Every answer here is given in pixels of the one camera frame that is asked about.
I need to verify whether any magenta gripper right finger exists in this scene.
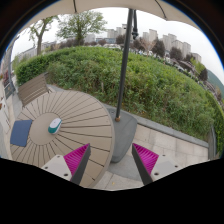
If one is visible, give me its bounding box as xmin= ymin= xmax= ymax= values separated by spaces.
xmin=131 ymin=142 xmax=183 ymax=186

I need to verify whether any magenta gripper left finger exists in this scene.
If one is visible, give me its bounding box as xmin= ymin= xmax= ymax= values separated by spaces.
xmin=41 ymin=143 xmax=92 ymax=186

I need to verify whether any white and teal computer mouse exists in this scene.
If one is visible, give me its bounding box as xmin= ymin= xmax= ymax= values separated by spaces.
xmin=48 ymin=118 xmax=62 ymax=134

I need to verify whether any blue square mouse pad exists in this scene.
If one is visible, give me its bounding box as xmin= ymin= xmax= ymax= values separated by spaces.
xmin=10 ymin=120 xmax=32 ymax=147

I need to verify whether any grey umbrella base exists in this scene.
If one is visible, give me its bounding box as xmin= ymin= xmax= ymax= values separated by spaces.
xmin=108 ymin=108 xmax=137 ymax=163

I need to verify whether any round slatted beige table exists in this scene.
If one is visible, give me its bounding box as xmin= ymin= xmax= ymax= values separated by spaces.
xmin=10 ymin=91 xmax=115 ymax=188

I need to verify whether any dark umbrella pole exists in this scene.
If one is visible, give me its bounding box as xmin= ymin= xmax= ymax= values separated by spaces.
xmin=115 ymin=9 xmax=133 ymax=122

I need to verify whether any green hedge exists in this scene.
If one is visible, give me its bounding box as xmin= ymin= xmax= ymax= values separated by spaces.
xmin=15 ymin=47 xmax=224 ymax=151

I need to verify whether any slatted beige chair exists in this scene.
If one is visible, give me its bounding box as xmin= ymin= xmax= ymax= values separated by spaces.
xmin=18 ymin=74 xmax=50 ymax=107

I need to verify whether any leafy green tree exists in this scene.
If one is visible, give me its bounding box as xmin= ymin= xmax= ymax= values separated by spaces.
xmin=56 ymin=11 xmax=107 ymax=44

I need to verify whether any beige umbrella canopy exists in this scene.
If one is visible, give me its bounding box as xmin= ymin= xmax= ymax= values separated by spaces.
xmin=19 ymin=0 xmax=201 ymax=34

